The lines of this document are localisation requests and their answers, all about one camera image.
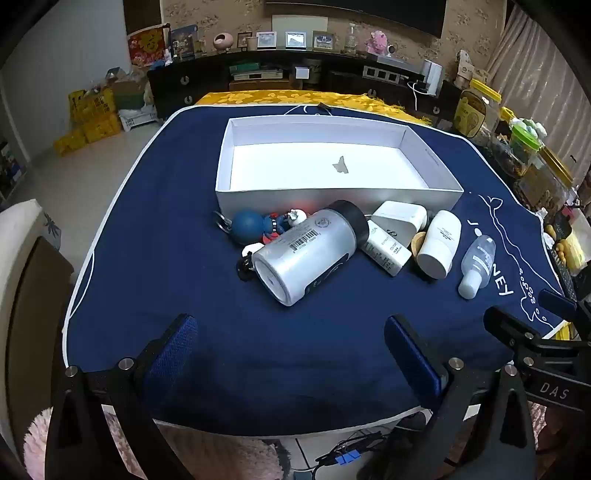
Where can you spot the white upright device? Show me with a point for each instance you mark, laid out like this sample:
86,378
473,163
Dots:
432,76

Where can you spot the white triangular case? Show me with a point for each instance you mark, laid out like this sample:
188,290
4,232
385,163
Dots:
397,221

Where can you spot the pink round pot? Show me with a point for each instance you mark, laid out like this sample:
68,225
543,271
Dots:
224,42

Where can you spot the white tube with red cap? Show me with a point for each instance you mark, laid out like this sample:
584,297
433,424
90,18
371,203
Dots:
385,254

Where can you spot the shelf unit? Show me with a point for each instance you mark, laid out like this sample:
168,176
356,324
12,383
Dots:
9,170

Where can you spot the white security camera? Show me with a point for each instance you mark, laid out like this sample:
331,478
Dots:
393,50

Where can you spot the silver picture frame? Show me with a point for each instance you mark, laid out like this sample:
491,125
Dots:
323,40
296,40
266,40

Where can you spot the small black clip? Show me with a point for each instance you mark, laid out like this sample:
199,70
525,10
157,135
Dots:
324,106

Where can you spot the jar with green lid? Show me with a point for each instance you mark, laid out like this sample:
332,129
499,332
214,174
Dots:
524,136

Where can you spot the navy blue tablecloth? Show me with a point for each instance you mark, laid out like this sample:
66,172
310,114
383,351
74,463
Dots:
184,277

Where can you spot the person's pink fluffy clothing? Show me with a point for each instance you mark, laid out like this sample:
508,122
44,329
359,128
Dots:
221,457

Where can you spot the beige chair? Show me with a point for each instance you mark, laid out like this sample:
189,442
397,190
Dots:
27,286

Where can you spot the large white tube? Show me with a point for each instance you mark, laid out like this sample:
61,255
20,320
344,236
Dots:
441,244

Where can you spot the silver bottle with black cap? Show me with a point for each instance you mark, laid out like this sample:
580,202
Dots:
300,254

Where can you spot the small dark picture frame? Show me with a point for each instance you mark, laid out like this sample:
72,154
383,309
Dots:
244,40

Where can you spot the pink plush toy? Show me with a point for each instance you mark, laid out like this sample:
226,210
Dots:
376,41

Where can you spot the white rectangular board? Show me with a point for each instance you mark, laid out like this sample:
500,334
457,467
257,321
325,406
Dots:
300,27

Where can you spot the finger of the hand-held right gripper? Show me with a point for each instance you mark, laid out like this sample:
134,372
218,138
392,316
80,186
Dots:
508,327
561,304

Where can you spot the beige paper bag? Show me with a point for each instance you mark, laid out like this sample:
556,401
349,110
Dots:
465,69

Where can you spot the clear bottle with white cap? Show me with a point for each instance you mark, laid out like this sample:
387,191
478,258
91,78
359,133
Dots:
478,263

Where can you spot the yellow plastic crate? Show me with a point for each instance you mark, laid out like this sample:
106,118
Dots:
92,105
87,136

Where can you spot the white cup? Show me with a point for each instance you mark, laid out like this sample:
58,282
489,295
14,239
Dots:
251,44

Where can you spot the white red cat figure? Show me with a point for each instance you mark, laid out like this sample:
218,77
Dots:
295,216

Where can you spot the small jar with yellow lid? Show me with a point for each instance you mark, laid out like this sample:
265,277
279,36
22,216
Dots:
506,117

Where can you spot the rectangular jar with yellow lid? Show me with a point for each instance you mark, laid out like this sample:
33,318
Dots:
545,177

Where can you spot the dark television cabinet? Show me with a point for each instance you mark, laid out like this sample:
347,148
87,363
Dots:
207,83

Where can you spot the grey media player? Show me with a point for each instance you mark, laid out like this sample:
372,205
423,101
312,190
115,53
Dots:
256,74

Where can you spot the white plastic basket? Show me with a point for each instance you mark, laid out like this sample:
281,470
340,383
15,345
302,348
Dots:
138,121

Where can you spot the small white box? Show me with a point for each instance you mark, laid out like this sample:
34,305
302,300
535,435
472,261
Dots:
302,74

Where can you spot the large jar with yellow lid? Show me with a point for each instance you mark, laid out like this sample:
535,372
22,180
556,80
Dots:
475,110

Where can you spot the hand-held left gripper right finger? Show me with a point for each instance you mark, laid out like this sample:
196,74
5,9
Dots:
408,350

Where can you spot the glass bottle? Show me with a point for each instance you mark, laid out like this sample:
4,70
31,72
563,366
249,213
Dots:
351,39

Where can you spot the blue picture box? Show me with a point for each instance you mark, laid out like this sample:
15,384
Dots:
183,42

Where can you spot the black remote control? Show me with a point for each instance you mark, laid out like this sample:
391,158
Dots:
563,277

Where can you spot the yellow floral cloth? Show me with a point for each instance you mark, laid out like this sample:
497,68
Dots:
277,98

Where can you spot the red gold decoration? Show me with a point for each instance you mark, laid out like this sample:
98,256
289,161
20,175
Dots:
147,46

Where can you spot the grey socket panel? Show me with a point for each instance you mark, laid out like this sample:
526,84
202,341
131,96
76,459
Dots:
383,73

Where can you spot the white cardboard box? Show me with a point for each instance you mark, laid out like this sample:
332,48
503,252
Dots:
286,166

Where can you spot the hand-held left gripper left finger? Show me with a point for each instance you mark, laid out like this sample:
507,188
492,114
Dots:
173,344

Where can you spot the round wooden coaster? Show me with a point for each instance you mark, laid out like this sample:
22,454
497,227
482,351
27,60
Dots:
419,244

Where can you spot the cardboard box with green contents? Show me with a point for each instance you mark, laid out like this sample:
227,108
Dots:
129,94

